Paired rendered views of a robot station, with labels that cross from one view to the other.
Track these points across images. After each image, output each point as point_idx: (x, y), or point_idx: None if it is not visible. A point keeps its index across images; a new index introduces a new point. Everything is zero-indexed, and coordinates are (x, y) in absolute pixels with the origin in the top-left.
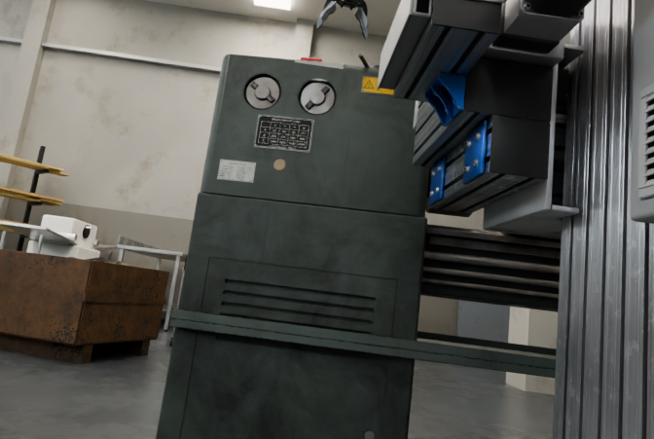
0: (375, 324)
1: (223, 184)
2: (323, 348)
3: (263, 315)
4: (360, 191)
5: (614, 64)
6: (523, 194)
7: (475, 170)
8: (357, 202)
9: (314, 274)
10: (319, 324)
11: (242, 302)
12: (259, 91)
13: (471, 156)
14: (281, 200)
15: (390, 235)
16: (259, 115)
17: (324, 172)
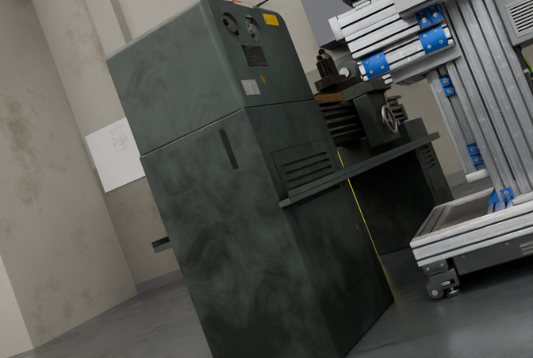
0: (332, 166)
1: (251, 98)
2: (327, 189)
3: (304, 181)
4: (294, 89)
5: None
6: (435, 55)
7: (441, 45)
8: (297, 97)
9: (306, 147)
10: (320, 175)
11: (294, 176)
12: (231, 25)
13: (431, 40)
14: (274, 102)
15: (313, 113)
16: (239, 44)
17: (279, 80)
